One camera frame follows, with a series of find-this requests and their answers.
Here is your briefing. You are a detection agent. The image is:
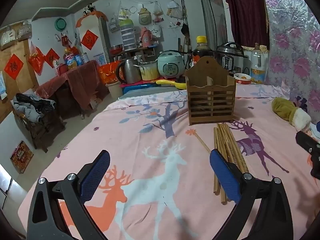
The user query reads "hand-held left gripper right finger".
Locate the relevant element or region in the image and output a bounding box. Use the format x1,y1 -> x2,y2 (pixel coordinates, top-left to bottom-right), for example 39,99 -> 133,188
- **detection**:
209,149 -> 293,240

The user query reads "red paper square decoration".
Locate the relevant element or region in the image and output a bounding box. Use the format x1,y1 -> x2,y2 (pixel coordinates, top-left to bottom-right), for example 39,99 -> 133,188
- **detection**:
4,53 -> 24,81
45,48 -> 61,68
81,29 -> 99,51

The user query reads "yellow hanging pouch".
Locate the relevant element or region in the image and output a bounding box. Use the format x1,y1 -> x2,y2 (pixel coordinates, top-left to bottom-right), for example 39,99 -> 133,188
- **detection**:
138,5 -> 152,24

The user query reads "orange gift bag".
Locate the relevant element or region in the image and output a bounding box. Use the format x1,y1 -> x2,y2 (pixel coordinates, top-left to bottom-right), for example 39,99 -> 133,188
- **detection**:
98,61 -> 121,84

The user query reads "blue plastic box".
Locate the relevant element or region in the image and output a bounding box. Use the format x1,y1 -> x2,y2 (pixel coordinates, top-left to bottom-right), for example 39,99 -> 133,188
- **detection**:
119,82 -> 161,97

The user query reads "white hanging plastic bag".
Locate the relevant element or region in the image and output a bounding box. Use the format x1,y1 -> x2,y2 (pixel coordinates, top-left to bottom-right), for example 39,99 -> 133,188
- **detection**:
166,0 -> 185,21

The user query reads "floral plastic wrapped mattress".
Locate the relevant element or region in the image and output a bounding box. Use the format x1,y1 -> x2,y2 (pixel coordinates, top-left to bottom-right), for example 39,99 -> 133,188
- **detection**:
260,0 -> 320,120

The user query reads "stacked green food steamer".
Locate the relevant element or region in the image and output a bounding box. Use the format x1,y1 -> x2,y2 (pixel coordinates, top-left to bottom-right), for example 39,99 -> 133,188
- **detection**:
119,18 -> 137,51

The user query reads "pale green rice cooker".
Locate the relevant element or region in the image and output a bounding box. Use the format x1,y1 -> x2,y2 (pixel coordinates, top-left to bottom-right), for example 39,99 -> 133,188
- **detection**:
157,50 -> 186,79

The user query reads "hanging bag with red contents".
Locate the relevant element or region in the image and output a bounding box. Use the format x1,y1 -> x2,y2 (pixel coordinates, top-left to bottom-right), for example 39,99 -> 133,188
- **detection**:
152,1 -> 164,23

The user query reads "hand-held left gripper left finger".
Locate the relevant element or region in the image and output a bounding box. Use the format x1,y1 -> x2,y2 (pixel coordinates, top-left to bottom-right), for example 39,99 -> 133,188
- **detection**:
27,149 -> 111,240

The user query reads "pile of wooden chopsticks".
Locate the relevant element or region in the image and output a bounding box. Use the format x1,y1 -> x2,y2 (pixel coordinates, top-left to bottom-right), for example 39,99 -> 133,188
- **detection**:
213,122 -> 250,204

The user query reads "black pressure cooker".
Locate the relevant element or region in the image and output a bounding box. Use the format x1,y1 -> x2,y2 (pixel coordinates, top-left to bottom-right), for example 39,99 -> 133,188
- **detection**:
215,42 -> 245,74

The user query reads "pink thermos flask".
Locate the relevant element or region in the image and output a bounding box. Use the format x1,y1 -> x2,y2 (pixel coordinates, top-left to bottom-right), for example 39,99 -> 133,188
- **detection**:
140,27 -> 153,47

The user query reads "yellow cooking oil bottle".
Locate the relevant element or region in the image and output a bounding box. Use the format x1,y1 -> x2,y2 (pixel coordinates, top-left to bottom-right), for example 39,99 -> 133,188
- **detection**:
63,47 -> 78,71

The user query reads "dark sauce bottle yellow cap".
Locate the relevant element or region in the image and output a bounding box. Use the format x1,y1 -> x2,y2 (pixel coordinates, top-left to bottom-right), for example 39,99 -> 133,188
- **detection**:
192,36 -> 214,67

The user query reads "clear plastic oil bottle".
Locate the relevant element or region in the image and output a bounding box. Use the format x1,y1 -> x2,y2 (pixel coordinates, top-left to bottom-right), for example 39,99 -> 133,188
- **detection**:
250,43 -> 266,84

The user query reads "wooden chopstick holder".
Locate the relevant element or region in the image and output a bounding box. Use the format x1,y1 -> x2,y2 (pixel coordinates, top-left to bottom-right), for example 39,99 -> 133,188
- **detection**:
184,56 -> 237,126

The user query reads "table with red cloth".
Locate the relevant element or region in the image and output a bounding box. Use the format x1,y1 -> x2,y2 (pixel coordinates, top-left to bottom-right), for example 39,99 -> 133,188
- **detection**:
36,60 -> 108,118

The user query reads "cream cooking pot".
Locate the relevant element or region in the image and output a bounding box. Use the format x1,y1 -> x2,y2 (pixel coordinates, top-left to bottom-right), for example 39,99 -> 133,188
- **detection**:
134,61 -> 160,81

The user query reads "beige plastic bucket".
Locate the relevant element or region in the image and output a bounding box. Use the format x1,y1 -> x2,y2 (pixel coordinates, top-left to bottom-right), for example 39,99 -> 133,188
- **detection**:
106,82 -> 123,100

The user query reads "stainless steel kettle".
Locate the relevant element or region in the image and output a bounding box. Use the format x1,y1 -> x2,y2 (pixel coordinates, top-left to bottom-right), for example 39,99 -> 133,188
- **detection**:
115,58 -> 142,84

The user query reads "dark red curtain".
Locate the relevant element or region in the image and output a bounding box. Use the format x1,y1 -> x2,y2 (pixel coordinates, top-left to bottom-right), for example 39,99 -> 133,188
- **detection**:
222,0 -> 271,48

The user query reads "pink deer print bed sheet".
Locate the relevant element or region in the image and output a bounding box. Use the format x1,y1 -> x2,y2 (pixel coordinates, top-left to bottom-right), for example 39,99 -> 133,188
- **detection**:
19,84 -> 320,240

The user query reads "red and white bowl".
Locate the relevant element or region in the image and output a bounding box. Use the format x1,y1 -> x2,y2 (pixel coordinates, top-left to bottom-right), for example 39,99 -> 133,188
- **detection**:
233,73 -> 251,85

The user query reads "green round plate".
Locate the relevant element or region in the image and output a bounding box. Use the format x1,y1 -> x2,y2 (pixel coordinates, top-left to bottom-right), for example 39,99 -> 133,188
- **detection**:
55,17 -> 66,31

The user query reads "dark wooden chair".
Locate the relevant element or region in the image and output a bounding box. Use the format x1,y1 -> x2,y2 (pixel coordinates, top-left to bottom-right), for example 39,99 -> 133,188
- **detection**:
14,110 -> 66,153

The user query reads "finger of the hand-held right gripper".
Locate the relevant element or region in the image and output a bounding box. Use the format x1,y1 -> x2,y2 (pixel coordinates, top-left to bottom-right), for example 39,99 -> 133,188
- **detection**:
296,131 -> 320,155
310,152 -> 320,179

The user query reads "red printed cardboard box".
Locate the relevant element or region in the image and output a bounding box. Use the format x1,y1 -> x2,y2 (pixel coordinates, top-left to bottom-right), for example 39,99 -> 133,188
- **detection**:
10,140 -> 34,174

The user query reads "panda plush toy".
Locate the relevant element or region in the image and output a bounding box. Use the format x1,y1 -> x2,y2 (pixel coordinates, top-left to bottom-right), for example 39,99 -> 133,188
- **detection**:
83,3 -> 95,17

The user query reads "yellow ladle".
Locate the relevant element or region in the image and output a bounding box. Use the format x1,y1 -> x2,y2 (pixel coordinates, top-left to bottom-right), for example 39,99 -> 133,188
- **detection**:
156,79 -> 187,90

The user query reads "olive plush with white cuff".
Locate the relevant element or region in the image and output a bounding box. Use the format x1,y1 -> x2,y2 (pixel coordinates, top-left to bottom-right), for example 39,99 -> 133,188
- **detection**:
272,97 -> 312,131

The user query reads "red metal bowl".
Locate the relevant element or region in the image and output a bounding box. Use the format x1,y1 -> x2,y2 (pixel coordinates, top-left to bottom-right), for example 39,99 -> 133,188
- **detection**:
110,44 -> 124,55

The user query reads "white refrigerator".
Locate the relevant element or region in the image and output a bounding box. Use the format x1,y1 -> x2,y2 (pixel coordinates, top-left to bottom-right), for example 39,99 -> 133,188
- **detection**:
76,11 -> 111,64

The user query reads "heap of dark clothes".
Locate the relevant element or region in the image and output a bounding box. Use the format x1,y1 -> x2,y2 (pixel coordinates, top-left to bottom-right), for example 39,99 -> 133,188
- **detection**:
12,92 -> 57,123

